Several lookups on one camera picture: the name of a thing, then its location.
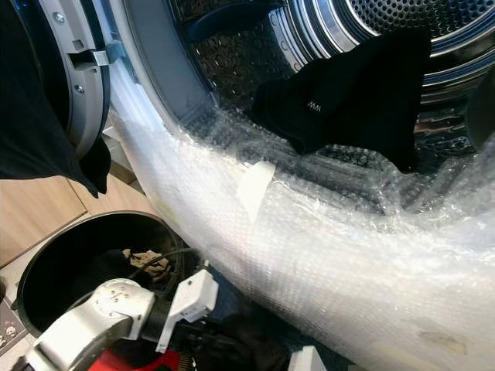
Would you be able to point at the black garment with white logo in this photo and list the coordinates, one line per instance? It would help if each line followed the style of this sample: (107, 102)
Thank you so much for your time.
(356, 93)

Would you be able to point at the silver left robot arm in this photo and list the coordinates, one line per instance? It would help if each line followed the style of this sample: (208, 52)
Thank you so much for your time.
(108, 325)

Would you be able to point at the beige patterned cloth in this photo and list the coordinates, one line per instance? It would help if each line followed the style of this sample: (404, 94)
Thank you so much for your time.
(147, 263)

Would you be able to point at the clear bubble wrap sheet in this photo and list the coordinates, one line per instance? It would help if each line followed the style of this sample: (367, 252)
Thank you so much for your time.
(317, 263)

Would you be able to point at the black round laundry bucket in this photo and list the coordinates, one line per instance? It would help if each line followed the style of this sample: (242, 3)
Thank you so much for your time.
(54, 270)

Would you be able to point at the white tape piece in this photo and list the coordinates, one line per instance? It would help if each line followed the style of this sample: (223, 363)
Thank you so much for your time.
(255, 189)

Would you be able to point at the grey skull patterned mat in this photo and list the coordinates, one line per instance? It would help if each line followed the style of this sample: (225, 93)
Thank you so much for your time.
(8, 332)

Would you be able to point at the wooden cabinet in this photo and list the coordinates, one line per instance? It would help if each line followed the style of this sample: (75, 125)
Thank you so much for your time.
(39, 216)

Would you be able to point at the grey washer door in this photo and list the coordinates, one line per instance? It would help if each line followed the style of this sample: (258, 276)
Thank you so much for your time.
(81, 93)

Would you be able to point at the black hanging garment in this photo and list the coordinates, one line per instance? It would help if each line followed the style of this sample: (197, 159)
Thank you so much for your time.
(39, 93)

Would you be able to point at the grey washer door hinge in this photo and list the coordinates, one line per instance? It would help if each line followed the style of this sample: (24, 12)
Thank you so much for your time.
(93, 58)

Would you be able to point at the dark drum lifter paddle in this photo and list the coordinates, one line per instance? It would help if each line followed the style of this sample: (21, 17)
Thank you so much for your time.
(224, 23)

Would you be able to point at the steel perforated washer drum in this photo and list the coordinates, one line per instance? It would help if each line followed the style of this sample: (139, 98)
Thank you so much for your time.
(309, 31)

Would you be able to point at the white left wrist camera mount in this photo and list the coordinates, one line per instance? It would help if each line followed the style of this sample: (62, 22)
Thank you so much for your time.
(189, 297)

